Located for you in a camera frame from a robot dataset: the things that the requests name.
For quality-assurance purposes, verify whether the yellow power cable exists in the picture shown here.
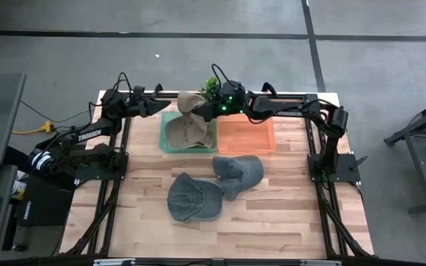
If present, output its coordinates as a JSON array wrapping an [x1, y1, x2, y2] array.
[[11, 121, 55, 135]]

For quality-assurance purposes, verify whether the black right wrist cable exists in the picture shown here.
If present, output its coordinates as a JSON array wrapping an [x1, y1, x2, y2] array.
[[210, 63, 238, 90]]

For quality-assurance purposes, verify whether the green plastic tray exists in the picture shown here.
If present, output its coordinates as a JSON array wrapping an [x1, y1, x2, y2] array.
[[159, 111, 219, 154]]

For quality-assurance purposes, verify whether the tan beige cap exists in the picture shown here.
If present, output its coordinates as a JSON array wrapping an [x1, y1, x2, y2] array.
[[176, 91, 214, 144]]

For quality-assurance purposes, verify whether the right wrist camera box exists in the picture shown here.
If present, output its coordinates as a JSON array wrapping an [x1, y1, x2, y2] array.
[[220, 81, 247, 98]]

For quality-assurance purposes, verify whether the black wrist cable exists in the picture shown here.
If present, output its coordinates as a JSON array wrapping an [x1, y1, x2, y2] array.
[[112, 71, 135, 98], [210, 63, 238, 90]]

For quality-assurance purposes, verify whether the silver aluminium rail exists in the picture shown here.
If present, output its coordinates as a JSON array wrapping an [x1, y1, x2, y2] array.
[[92, 258, 343, 266]]

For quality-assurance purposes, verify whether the orange plastic tray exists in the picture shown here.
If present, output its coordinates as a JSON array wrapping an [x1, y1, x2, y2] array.
[[217, 112, 277, 155]]

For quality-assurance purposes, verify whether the brown corduroy cap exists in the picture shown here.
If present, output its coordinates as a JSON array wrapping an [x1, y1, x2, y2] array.
[[164, 114, 217, 150]]

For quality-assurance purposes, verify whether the blue denim cap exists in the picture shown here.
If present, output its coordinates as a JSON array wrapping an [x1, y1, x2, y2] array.
[[212, 154, 266, 202], [166, 172, 225, 223]]

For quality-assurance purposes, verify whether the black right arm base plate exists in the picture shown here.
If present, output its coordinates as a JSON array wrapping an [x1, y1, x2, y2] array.
[[307, 153, 362, 185]]

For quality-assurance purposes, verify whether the green artificial potted plant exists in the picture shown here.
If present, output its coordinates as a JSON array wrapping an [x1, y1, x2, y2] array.
[[199, 76, 222, 103]]

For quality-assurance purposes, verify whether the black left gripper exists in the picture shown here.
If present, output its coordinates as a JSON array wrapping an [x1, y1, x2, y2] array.
[[126, 96, 172, 120]]

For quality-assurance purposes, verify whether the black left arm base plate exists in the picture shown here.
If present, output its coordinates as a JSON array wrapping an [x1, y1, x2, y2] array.
[[72, 151, 129, 183]]

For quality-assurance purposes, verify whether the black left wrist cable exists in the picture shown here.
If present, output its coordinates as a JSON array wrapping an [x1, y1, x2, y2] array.
[[112, 71, 135, 98]]

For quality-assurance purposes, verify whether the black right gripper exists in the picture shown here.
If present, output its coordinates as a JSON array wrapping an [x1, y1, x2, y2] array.
[[193, 93, 250, 123]]

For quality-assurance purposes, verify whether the black control box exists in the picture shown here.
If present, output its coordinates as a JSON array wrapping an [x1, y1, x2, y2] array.
[[16, 172, 78, 228]]

